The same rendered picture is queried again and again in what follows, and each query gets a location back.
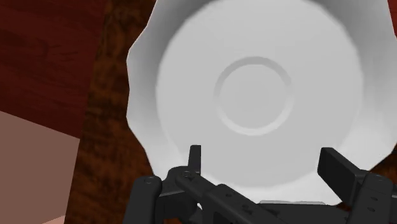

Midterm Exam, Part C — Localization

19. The white scalloped plate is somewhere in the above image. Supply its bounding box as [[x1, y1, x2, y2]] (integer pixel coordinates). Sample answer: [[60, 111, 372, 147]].
[[125, 0, 397, 206]]

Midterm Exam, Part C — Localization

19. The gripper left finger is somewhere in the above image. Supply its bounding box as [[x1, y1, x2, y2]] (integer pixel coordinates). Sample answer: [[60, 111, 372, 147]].
[[122, 144, 280, 224]]

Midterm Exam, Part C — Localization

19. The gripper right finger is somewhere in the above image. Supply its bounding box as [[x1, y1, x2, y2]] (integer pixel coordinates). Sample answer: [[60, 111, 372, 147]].
[[317, 146, 397, 224]]

